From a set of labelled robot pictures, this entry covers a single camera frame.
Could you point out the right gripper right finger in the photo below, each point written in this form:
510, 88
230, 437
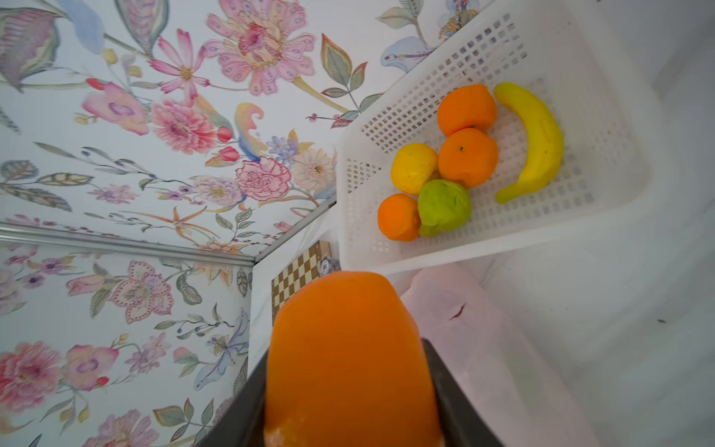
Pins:
461, 425

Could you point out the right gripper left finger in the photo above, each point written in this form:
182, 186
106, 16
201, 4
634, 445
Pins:
243, 423

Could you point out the pink plastic bag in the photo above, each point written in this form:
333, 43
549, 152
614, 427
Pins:
509, 383

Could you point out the orange fruit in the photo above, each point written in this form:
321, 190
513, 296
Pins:
398, 218
468, 157
467, 107
346, 367

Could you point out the green fruit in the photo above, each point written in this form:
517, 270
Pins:
443, 206

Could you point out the yellow lemon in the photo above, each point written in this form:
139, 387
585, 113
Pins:
413, 167

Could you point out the wooden chessboard box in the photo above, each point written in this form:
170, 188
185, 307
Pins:
300, 272

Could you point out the small metal can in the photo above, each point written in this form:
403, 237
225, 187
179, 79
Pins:
328, 265

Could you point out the yellow banana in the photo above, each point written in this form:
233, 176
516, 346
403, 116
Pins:
544, 137

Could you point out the white plastic basket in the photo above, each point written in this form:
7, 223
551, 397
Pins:
580, 135

